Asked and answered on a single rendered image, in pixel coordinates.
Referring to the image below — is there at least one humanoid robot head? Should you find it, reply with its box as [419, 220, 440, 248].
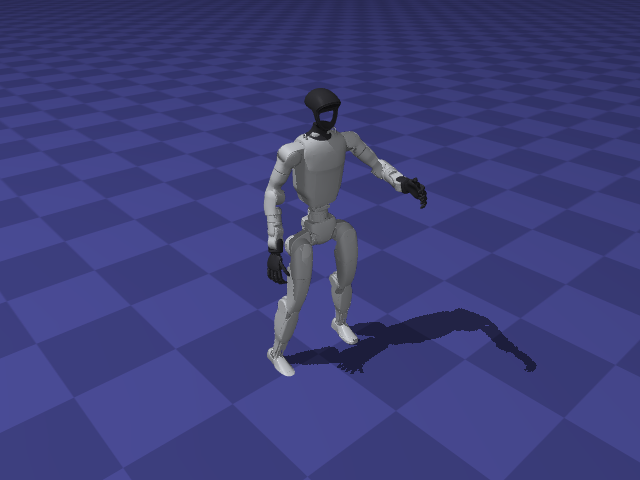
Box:
[304, 88, 341, 141]

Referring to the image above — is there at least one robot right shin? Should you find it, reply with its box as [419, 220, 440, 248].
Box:
[272, 298, 299, 360]

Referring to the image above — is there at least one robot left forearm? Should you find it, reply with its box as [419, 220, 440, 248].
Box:
[381, 159, 407, 192]

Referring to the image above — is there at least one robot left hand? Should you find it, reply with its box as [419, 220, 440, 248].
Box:
[396, 176, 427, 209]

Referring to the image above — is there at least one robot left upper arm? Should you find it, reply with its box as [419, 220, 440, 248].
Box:
[340, 131, 386, 180]

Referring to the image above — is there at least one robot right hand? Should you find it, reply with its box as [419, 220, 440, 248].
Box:
[267, 239, 290, 284]

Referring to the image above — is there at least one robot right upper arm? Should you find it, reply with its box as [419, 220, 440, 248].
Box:
[264, 141, 304, 205]

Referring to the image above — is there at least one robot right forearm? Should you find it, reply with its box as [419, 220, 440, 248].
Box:
[264, 190, 284, 250]

